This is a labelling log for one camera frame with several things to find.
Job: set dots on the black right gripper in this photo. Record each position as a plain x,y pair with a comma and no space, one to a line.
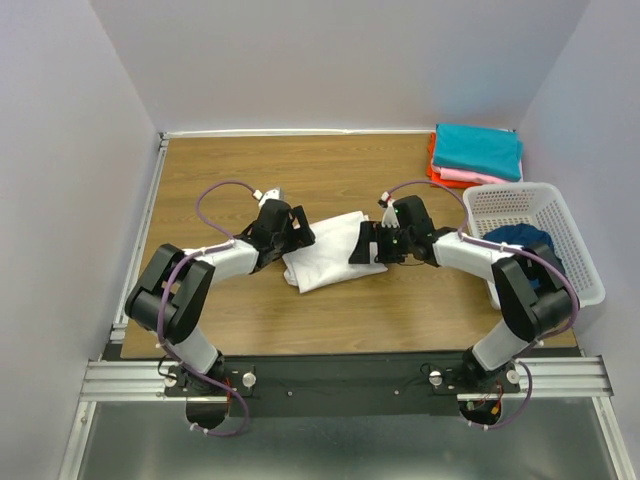
371,231

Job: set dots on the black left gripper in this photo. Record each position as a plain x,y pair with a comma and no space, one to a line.
299,237

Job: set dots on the white t shirt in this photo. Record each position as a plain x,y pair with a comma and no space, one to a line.
326,262

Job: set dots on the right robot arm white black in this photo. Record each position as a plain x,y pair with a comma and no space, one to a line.
535,297

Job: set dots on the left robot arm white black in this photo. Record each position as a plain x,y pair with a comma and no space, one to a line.
170,294

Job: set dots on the pink folded t shirt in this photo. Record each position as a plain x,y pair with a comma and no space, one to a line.
449,175

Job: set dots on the white plastic laundry basket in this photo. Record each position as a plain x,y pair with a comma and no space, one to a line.
542,206

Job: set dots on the teal folded t shirt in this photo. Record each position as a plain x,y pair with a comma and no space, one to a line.
495,152

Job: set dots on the dark blue t shirt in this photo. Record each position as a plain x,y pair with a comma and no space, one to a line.
507,238

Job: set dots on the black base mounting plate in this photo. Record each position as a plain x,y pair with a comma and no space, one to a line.
334,385

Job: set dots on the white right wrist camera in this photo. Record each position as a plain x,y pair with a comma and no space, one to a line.
389,218

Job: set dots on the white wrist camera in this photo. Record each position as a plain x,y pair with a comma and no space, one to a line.
389,218
271,194

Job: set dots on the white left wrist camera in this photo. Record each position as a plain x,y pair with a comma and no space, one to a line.
271,194

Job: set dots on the aluminium frame rail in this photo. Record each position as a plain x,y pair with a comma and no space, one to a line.
86,410

